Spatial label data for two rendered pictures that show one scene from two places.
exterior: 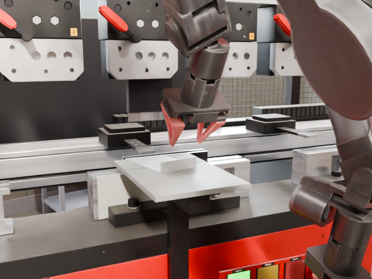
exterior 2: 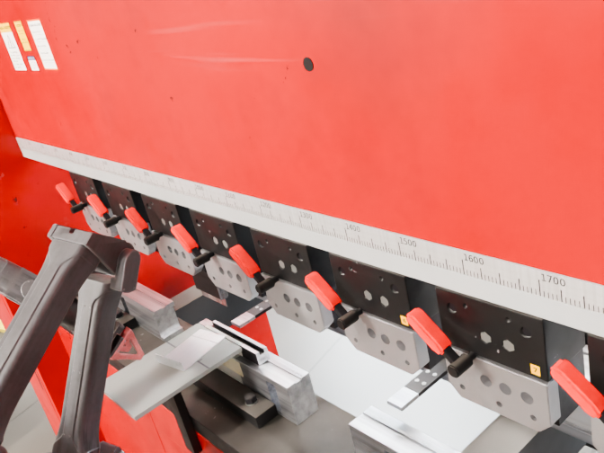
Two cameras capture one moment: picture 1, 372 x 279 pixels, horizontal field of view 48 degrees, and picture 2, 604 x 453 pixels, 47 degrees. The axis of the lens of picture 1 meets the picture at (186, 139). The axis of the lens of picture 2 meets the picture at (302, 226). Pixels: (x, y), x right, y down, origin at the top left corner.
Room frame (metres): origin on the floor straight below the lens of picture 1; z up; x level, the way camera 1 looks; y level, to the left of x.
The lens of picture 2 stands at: (0.91, -1.28, 1.79)
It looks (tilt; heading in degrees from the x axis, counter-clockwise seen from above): 24 degrees down; 79
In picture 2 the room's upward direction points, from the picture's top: 14 degrees counter-clockwise
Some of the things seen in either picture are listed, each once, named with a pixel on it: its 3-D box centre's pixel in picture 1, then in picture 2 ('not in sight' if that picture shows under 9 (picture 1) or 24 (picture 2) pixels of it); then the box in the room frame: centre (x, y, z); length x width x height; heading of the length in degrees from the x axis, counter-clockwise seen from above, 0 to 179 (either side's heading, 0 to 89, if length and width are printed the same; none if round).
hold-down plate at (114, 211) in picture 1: (176, 206); (226, 390); (0.90, 0.02, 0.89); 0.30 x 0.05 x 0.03; 114
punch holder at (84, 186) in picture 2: not in sight; (104, 199); (0.76, 0.47, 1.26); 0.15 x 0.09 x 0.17; 114
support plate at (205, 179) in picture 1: (175, 173); (169, 368); (0.80, 0.02, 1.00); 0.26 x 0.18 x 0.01; 24
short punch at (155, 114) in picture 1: (149, 99); (208, 281); (0.94, 0.08, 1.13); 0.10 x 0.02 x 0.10; 114
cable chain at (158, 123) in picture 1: (169, 118); not in sight; (1.39, 0.05, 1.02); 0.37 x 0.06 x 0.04; 114
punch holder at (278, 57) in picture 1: (290, 41); (305, 270); (1.09, -0.26, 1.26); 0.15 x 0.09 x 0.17; 114
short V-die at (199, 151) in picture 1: (166, 160); (235, 341); (0.95, 0.05, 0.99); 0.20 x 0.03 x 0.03; 114
